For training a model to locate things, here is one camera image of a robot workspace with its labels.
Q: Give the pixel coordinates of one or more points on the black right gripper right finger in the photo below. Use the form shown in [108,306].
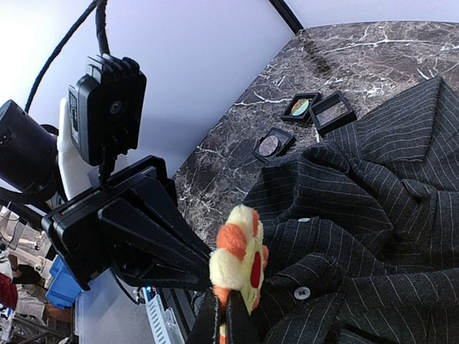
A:
[239,329]

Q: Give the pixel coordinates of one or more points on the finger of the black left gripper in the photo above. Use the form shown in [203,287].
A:
[155,225]
[140,268]

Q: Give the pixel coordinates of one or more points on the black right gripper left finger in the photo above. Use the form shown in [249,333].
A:
[207,309]

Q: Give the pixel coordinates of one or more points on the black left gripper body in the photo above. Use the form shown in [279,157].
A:
[74,227]

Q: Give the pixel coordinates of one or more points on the dark pinstriped garment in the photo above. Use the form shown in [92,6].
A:
[362,229]

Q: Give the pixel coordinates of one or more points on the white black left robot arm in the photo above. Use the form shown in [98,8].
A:
[28,161]

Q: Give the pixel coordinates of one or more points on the blue plastic bin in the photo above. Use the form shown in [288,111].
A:
[64,289]

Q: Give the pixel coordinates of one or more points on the black square box front left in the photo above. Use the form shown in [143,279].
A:
[286,142]

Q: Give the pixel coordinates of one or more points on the black square box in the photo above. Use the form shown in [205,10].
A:
[331,113]
[286,142]
[313,97]

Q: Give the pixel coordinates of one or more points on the black square box rear left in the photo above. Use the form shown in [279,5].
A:
[313,97]

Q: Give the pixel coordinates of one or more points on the black square box right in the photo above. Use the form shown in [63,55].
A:
[331,113]

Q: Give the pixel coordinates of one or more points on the white slotted cable duct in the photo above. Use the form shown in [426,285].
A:
[155,312]

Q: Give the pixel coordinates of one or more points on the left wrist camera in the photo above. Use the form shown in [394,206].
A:
[100,119]

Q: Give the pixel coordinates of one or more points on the black left frame post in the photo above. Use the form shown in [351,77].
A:
[287,15]

